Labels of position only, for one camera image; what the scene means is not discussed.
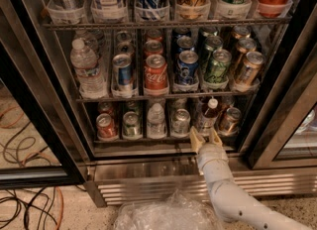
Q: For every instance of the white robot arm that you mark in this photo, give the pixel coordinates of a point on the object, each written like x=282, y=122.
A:
x=230, y=202

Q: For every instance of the clear water bottle middle shelf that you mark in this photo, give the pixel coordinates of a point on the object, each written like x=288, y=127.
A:
x=88, y=71

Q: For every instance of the clear plastic bag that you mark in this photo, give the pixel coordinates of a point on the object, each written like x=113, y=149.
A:
x=178, y=212

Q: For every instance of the silver can bottom shelf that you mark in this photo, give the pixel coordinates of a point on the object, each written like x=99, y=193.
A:
x=180, y=122

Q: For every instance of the blue Pepsi can front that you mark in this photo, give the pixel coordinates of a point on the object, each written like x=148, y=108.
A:
x=187, y=65

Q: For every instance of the right glass fridge door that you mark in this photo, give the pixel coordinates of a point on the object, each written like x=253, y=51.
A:
x=279, y=135

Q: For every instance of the left glass fridge door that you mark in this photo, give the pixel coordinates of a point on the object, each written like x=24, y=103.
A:
x=42, y=143

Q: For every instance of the gold can front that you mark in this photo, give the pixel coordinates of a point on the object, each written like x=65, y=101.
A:
x=249, y=68

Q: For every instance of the stainless fridge bottom grille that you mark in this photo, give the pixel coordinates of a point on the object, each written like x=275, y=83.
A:
x=116, y=182

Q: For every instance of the blue silver can front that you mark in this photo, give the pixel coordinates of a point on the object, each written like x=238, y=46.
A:
x=122, y=72

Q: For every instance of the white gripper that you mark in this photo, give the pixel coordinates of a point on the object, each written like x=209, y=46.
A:
x=210, y=155

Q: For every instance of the clear bottle bottom shelf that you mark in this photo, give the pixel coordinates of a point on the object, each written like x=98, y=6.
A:
x=156, y=122

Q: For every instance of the silver can second row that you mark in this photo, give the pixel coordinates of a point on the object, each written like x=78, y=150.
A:
x=125, y=48

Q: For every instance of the red can second row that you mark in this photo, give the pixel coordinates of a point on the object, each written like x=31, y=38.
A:
x=152, y=47

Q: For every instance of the glass fridge door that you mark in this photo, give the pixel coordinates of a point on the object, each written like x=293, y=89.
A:
x=279, y=135
x=42, y=143

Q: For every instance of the brown drink plastic bottle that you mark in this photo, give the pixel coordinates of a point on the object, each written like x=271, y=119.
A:
x=208, y=115

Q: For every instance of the silver green can bottom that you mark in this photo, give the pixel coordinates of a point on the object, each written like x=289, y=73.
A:
x=131, y=124

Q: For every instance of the red can bottom shelf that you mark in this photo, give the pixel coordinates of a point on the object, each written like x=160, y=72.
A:
x=106, y=126

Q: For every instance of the green can second row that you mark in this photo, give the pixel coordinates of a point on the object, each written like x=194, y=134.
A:
x=211, y=44

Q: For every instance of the gold can bottom shelf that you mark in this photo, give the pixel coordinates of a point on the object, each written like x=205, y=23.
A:
x=230, y=120

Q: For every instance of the blue can second row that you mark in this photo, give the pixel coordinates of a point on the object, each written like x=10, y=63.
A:
x=184, y=44

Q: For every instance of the gold can second row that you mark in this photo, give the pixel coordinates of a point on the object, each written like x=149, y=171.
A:
x=242, y=46

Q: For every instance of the red Coca-Cola can front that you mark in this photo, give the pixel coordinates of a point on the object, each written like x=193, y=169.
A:
x=155, y=72

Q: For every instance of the green can front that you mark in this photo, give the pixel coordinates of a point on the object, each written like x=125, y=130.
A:
x=217, y=66

